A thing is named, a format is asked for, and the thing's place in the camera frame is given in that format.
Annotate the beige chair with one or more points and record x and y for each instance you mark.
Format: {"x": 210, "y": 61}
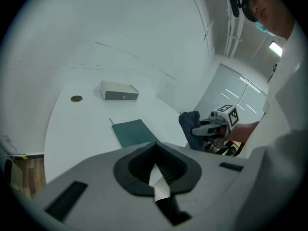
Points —
{"x": 13, "y": 174}

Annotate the black office chair base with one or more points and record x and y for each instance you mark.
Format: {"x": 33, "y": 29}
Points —
{"x": 221, "y": 148}

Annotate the dark blue cloth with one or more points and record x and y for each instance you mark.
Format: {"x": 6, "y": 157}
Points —
{"x": 190, "y": 129}

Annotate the rectangular ceiling light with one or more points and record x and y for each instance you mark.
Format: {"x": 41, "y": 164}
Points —
{"x": 275, "y": 48}

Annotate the person's right forearm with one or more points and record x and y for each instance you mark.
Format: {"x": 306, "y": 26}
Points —
{"x": 243, "y": 132}

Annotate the person's head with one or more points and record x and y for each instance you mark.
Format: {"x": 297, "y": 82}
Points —
{"x": 267, "y": 11}

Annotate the person's white shirt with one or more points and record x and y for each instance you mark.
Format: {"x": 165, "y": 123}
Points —
{"x": 288, "y": 93}

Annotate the white box with grey drawer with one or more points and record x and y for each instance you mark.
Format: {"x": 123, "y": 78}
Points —
{"x": 119, "y": 92}

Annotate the dark green notebook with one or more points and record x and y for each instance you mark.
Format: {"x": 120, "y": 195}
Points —
{"x": 133, "y": 133}

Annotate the white ceiling pipes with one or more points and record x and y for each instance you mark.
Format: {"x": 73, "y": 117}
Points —
{"x": 232, "y": 37}

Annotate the black head-mounted camera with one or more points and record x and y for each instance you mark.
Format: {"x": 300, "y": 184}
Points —
{"x": 235, "y": 5}

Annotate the frosted glass partition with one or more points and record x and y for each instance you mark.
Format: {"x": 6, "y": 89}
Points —
{"x": 228, "y": 88}

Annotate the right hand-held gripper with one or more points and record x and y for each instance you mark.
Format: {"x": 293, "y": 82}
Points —
{"x": 232, "y": 118}

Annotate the blue face mask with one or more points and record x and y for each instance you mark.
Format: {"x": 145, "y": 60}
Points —
{"x": 262, "y": 29}

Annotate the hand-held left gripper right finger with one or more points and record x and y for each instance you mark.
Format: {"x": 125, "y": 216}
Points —
{"x": 211, "y": 184}

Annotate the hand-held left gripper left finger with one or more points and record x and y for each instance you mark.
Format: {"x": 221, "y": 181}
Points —
{"x": 96, "y": 177}

